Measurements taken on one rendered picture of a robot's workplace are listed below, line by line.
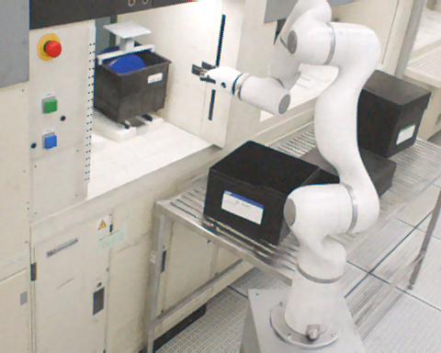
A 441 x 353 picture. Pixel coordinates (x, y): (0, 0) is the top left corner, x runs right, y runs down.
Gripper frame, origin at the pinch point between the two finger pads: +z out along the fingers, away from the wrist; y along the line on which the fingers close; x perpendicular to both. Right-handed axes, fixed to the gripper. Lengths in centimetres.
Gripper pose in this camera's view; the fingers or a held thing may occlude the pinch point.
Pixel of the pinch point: (201, 68)
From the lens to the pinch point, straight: 207.1
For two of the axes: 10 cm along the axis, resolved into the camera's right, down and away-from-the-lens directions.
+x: 1.8, -8.6, -4.8
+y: 5.4, -3.2, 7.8
